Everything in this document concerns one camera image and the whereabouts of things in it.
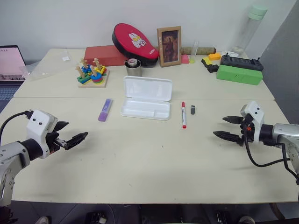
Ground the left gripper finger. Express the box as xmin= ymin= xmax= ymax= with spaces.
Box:
xmin=63 ymin=132 xmax=89 ymax=151
xmin=56 ymin=121 xmax=70 ymax=133

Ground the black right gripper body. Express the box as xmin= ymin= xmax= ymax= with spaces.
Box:
xmin=239 ymin=116 xmax=255 ymax=147

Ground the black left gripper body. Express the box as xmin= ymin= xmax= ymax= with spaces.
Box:
xmin=45 ymin=121 xmax=68 ymax=154

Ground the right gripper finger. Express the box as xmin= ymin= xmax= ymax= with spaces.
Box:
xmin=222 ymin=115 xmax=244 ymax=125
xmin=213 ymin=130 xmax=244 ymax=146

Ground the white plastic case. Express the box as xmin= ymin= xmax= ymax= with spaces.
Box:
xmin=120 ymin=75 xmax=174 ymax=121

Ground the purple highlighter pen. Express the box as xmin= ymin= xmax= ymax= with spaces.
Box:
xmin=97 ymin=98 xmax=114 ymax=122

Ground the green rectangular block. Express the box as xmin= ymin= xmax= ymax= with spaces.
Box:
xmin=216 ymin=64 xmax=263 ymax=87

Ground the red white marker pen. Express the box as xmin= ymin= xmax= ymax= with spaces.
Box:
xmin=179 ymin=101 xmax=188 ymax=130

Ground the wooden colourful stacking toy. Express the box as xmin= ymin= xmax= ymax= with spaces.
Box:
xmin=75 ymin=57 xmax=111 ymax=89

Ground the black handheld controller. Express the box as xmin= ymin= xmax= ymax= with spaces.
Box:
xmin=220 ymin=55 xmax=264 ymax=71

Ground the large clear plastic bag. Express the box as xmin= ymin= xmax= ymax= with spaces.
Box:
xmin=18 ymin=61 xmax=57 ymax=82

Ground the orange toy brick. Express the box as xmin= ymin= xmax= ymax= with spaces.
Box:
xmin=208 ymin=52 xmax=222 ymax=62

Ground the crumpled white paper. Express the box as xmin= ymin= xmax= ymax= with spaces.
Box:
xmin=221 ymin=49 xmax=239 ymax=58

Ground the brown wooden log roll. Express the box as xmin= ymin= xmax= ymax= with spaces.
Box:
xmin=181 ymin=46 xmax=217 ymax=56

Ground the clear tube with yellow liquid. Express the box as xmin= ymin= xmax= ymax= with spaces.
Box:
xmin=189 ymin=41 xmax=199 ymax=64

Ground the red rectangular block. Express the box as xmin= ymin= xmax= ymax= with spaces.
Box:
xmin=84 ymin=45 xmax=128 ymax=67

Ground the black device under table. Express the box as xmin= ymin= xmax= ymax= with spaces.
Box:
xmin=215 ymin=209 xmax=235 ymax=224
xmin=85 ymin=211 xmax=108 ymax=224

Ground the open laptop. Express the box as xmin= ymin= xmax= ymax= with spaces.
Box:
xmin=0 ymin=45 xmax=27 ymax=108

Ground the dark curved chair base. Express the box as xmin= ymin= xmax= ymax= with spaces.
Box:
xmin=268 ymin=203 xmax=286 ymax=220

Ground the grey shoe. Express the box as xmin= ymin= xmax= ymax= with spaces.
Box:
xmin=239 ymin=216 xmax=256 ymax=224

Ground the dark red machine part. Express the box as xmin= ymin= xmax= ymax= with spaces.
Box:
xmin=0 ymin=205 xmax=18 ymax=224

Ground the clear bottle with green lid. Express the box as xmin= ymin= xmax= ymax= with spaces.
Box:
xmin=232 ymin=5 xmax=269 ymax=56

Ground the steel cup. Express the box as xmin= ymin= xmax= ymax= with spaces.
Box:
xmin=124 ymin=58 xmax=142 ymax=77

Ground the wooden framed portrait picture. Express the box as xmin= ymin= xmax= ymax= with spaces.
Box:
xmin=157 ymin=26 xmax=183 ymax=68

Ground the red black boxing pad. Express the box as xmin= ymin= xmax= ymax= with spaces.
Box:
xmin=111 ymin=22 xmax=160 ymax=69

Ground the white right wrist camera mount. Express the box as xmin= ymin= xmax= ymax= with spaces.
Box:
xmin=240 ymin=100 xmax=266 ymax=143

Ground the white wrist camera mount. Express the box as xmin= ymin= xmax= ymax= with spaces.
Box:
xmin=240 ymin=100 xmax=266 ymax=143
xmin=26 ymin=109 xmax=58 ymax=160

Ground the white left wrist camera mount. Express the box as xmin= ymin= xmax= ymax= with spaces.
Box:
xmin=26 ymin=109 xmax=58 ymax=160

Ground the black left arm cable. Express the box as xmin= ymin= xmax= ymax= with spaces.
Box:
xmin=0 ymin=111 xmax=33 ymax=140

